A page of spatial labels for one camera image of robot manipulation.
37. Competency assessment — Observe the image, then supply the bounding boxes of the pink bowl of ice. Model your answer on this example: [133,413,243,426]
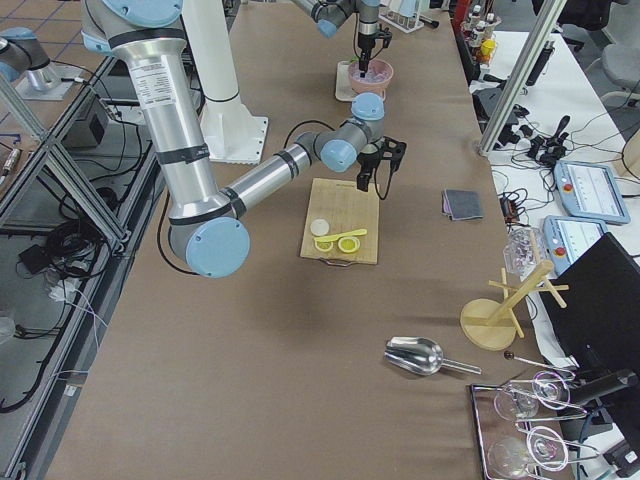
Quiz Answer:
[348,59,394,99]

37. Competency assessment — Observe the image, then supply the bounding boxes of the wine glass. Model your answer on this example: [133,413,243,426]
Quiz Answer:
[494,371,587,423]
[485,426,600,479]

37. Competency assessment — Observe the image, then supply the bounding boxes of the wooden cup tree stand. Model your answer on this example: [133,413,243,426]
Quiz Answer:
[460,260,569,351]

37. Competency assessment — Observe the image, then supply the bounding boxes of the teach pendant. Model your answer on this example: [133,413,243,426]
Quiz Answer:
[543,215,608,275]
[553,160,631,225]

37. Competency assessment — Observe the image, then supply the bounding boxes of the upper teach pendant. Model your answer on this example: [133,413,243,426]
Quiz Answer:
[553,160,631,225]

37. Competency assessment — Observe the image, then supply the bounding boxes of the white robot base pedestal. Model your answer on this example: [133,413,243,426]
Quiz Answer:
[182,0,268,164]

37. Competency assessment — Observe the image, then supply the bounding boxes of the lower wine glass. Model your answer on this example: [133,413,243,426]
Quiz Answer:
[485,426,600,479]

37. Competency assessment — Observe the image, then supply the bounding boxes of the yellow plastic knife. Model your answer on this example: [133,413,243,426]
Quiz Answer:
[314,228,368,243]

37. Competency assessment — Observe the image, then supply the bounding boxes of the upper wine glass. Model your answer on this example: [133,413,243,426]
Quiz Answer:
[494,371,587,423]

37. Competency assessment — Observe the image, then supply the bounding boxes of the clear crystal glass dish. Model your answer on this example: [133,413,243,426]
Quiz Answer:
[503,227,548,277]

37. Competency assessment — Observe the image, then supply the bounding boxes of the lemon slice near handle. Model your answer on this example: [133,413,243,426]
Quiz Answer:
[337,236,361,254]

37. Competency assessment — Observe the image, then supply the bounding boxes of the bamboo cutting board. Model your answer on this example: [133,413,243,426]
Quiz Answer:
[300,178,379,265]

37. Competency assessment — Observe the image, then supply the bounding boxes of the aluminium frame post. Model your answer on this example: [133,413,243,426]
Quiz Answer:
[478,0,566,157]

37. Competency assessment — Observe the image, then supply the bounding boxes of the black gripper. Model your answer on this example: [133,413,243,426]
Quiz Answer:
[356,137,407,191]
[357,27,391,70]

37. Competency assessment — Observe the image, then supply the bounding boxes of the cream serving tray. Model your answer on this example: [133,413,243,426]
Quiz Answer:
[335,61,386,102]

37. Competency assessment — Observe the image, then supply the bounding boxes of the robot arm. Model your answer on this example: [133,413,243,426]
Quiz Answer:
[293,0,392,77]
[82,1,406,278]

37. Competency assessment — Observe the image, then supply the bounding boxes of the black monitor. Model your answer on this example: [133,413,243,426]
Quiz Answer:
[540,233,639,372]

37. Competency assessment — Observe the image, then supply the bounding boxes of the lower teach pendant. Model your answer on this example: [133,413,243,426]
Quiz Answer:
[543,215,608,275]

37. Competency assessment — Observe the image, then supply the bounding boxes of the grey folded cloth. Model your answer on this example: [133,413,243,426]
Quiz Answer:
[442,189,484,220]

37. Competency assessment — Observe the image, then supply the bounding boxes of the steel ice scoop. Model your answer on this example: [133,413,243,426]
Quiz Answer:
[384,336,482,376]

